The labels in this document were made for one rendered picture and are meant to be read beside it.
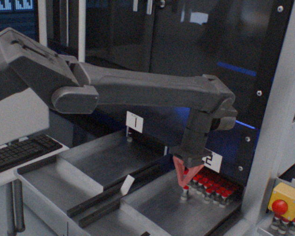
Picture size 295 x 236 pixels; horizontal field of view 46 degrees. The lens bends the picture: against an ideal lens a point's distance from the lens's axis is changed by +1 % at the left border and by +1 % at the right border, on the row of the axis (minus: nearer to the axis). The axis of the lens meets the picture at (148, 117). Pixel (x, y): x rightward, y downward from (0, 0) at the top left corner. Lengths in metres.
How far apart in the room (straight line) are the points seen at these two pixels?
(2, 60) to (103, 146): 0.95
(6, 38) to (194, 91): 0.37
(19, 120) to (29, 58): 1.13
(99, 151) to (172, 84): 0.76
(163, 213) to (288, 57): 0.57
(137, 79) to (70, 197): 0.61
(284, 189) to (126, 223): 0.46
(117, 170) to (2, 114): 0.56
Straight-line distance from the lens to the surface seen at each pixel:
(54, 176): 1.24
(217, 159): 1.12
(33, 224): 2.40
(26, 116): 1.62
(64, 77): 0.52
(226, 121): 0.86
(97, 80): 0.56
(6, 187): 1.88
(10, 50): 0.51
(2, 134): 1.59
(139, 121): 1.29
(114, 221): 1.06
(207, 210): 1.15
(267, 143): 1.02
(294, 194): 1.06
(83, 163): 1.30
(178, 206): 1.13
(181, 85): 0.68
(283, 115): 0.97
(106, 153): 1.36
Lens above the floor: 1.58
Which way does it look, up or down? 24 degrees down
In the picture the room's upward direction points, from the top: 6 degrees clockwise
